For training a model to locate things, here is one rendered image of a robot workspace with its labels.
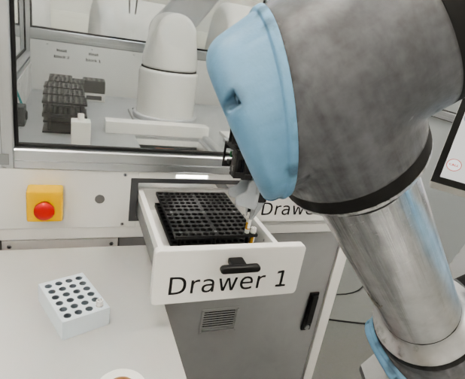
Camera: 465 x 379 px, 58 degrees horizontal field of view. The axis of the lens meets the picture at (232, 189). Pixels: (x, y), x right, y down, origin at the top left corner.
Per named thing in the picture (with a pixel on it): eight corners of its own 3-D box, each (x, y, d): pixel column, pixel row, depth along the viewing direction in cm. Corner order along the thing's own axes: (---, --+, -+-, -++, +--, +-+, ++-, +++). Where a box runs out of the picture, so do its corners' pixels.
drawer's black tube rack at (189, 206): (252, 260, 90) (257, 234, 87) (171, 265, 83) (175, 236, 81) (220, 215, 109) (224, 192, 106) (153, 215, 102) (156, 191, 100)
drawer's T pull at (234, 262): (260, 272, 74) (262, 265, 74) (220, 275, 71) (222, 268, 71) (253, 262, 77) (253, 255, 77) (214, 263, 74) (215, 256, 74)
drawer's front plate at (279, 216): (340, 220, 122) (350, 186, 118) (249, 222, 112) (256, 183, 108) (337, 217, 124) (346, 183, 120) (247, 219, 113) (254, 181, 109)
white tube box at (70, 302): (109, 324, 76) (110, 307, 75) (62, 341, 70) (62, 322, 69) (82, 288, 84) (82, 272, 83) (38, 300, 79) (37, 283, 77)
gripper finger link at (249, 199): (229, 219, 84) (235, 175, 81) (255, 219, 86) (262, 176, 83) (234, 225, 81) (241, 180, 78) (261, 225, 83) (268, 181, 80)
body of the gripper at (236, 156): (220, 168, 84) (229, 108, 79) (259, 169, 87) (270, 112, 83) (232, 182, 77) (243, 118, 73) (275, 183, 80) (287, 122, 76)
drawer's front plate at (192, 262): (295, 292, 84) (307, 245, 80) (150, 305, 73) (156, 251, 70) (291, 288, 85) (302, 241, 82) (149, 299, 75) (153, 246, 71)
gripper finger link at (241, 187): (222, 209, 88) (229, 168, 84) (247, 209, 90) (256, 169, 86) (226, 216, 85) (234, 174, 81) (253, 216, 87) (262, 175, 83)
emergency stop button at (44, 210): (54, 221, 88) (54, 204, 87) (33, 222, 87) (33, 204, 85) (54, 215, 91) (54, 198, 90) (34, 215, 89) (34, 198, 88)
